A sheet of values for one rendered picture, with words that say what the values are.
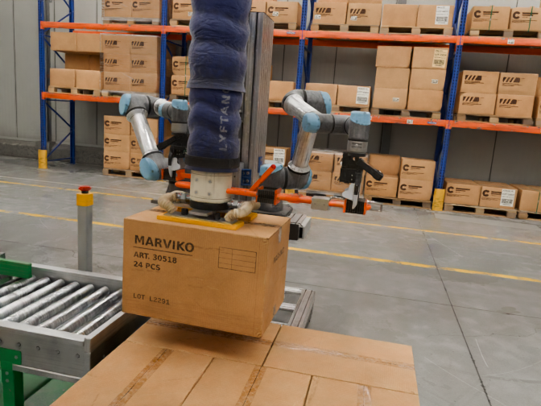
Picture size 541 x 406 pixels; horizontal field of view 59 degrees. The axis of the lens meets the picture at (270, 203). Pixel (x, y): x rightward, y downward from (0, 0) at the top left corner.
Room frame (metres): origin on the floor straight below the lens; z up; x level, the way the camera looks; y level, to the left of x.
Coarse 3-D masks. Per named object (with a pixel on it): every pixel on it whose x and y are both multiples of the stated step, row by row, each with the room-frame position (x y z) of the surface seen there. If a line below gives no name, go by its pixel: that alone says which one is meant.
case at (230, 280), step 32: (128, 224) 1.84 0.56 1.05; (160, 224) 1.80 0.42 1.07; (256, 224) 1.91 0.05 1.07; (288, 224) 2.05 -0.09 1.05; (128, 256) 1.83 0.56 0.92; (160, 256) 1.80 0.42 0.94; (192, 256) 1.77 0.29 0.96; (224, 256) 1.74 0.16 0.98; (256, 256) 1.71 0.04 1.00; (128, 288) 1.83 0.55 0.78; (160, 288) 1.80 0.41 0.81; (192, 288) 1.77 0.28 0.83; (224, 288) 1.74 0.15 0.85; (256, 288) 1.71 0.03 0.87; (192, 320) 1.77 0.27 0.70; (224, 320) 1.74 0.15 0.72; (256, 320) 1.71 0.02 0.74
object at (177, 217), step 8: (184, 208) 1.89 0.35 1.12; (160, 216) 1.85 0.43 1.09; (168, 216) 1.85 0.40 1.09; (176, 216) 1.85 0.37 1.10; (184, 216) 1.85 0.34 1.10; (192, 216) 1.86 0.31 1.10; (200, 216) 1.87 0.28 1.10; (208, 216) 1.88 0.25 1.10; (216, 216) 1.83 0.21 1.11; (192, 224) 1.82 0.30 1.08; (200, 224) 1.81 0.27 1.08; (208, 224) 1.80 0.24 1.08; (216, 224) 1.80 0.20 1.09; (224, 224) 1.79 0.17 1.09; (232, 224) 1.80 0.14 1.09; (240, 224) 1.82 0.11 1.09
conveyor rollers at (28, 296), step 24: (0, 288) 2.28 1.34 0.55; (24, 288) 2.31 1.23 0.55; (48, 288) 2.35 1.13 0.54; (72, 288) 2.39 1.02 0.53; (120, 288) 2.40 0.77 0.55; (0, 312) 2.03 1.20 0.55; (24, 312) 2.05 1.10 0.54; (48, 312) 2.08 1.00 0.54; (72, 312) 2.10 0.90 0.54; (96, 312) 2.13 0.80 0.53
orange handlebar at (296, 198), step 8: (184, 176) 2.26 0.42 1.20; (176, 184) 1.96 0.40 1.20; (184, 184) 1.95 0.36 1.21; (232, 192) 1.90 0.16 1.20; (240, 192) 1.89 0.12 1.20; (248, 192) 1.89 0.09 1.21; (288, 200) 1.85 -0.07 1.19; (296, 200) 1.84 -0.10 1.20; (304, 200) 1.83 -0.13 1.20; (336, 200) 1.85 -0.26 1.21; (368, 208) 1.78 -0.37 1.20
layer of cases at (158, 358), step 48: (144, 336) 1.90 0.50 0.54; (192, 336) 1.93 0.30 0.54; (240, 336) 1.96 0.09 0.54; (288, 336) 2.00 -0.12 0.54; (336, 336) 2.03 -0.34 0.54; (96, 384) 1.52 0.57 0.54; (144, 384) 1.54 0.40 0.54; (192, 384) 1.56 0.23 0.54; (240, 384) 1.59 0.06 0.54; (288, 384) 1.61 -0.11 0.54; (336, 384) 1.63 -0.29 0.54; (384, 384) 1.66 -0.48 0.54
